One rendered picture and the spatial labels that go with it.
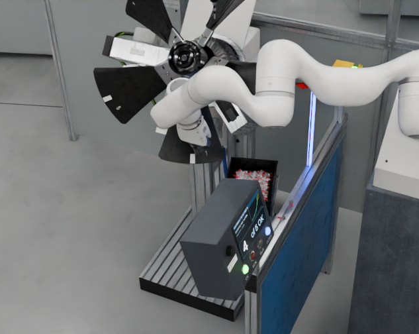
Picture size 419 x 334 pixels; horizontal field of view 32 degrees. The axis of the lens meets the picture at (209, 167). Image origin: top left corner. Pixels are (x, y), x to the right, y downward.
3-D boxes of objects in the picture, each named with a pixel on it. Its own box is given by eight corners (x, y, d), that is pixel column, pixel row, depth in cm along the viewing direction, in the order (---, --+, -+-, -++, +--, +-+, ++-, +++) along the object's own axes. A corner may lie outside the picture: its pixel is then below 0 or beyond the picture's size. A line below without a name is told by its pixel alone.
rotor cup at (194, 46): (177, 46, 260) (162, 38, 248) (216, 41, 255) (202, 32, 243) (179, 86, 259) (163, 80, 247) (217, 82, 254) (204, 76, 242)
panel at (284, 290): (326, 254, 324) (337, 134, 282) (327, 254, 324) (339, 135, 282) (254, 403, 268) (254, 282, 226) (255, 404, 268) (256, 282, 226)
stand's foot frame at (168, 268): (201, 203, 371) (200, 191, 366) (286, 228, 355) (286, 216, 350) (140, 289, 329) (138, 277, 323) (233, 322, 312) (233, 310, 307)
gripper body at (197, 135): (208, 112, 232) (214, 134, 241) (179, 105, 236) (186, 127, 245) (198, 130, 228) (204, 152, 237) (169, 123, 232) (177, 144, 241)
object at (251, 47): (226, 43, 324) (226, 20, 317) (260, 50, 318) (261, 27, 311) (210, 61, 312) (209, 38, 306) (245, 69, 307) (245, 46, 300)
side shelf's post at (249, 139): (247, 208, 367) (246, 65, 315) (255, 210, 366) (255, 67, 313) (244, 213, 365) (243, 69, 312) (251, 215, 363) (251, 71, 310)
